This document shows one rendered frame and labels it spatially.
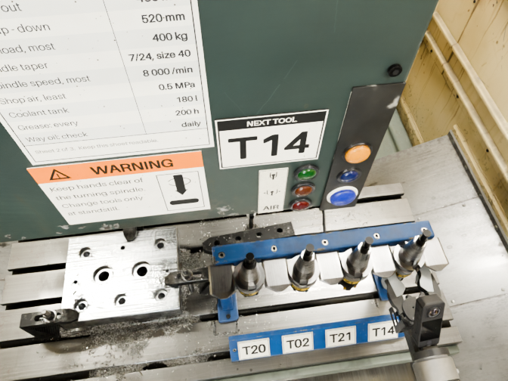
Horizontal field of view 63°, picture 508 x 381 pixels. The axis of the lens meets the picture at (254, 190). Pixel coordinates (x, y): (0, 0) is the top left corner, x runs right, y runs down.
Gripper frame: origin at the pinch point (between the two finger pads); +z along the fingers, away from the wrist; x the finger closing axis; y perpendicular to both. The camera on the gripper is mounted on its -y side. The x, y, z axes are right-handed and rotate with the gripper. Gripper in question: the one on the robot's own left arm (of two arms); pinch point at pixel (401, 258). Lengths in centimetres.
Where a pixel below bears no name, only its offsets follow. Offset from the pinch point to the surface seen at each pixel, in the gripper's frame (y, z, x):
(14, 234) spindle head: -41, -6, -60
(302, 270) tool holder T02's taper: -6.9, -2.3, -23.0
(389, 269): -2.7, -3.0, -4.5
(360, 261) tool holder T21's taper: -7.8, -2.3, -11.7
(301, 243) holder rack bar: -3.5, 4.7, -21.4
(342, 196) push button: -42.5, -6.7, -23.4
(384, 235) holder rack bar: -3.6, 4.1, -3.7
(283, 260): -2.5, 1.8, -25.7
